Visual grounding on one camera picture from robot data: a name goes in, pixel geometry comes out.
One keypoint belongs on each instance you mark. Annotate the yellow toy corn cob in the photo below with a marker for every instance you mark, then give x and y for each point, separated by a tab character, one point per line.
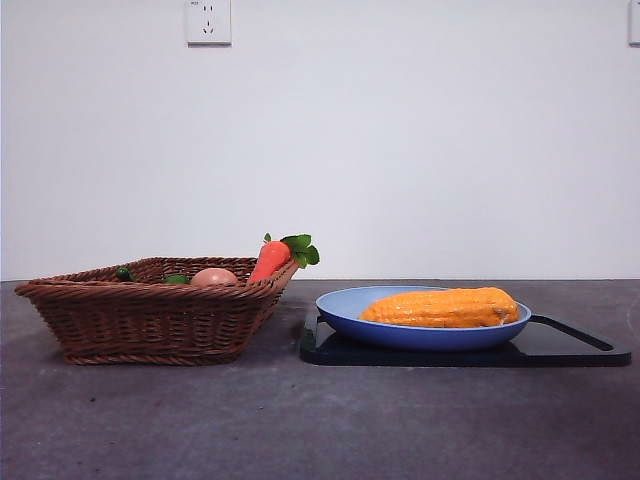
440	307

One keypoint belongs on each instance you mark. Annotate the blue round plate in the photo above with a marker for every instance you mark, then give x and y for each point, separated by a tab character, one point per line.
425	337

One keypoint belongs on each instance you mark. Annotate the brown wicker basket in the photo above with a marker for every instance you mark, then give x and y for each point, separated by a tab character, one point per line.
150	320

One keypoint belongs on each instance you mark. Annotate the orange toy carrot green leaves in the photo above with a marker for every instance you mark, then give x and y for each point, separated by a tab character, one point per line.
270	260

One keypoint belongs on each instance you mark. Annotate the peach coloured toy egg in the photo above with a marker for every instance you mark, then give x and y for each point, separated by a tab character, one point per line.
214	277

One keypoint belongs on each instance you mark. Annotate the bright green toy vegetable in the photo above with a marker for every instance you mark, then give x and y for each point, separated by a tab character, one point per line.
177	280

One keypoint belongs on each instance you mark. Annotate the dark green toy vegetable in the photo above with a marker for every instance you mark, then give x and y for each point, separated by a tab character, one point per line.
123	274

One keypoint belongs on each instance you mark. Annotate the black rectangular tray board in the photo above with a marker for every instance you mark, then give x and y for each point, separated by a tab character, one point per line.
550	352

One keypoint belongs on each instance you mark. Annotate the white wall socket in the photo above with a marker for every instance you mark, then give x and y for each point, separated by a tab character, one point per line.
209	22
635	22

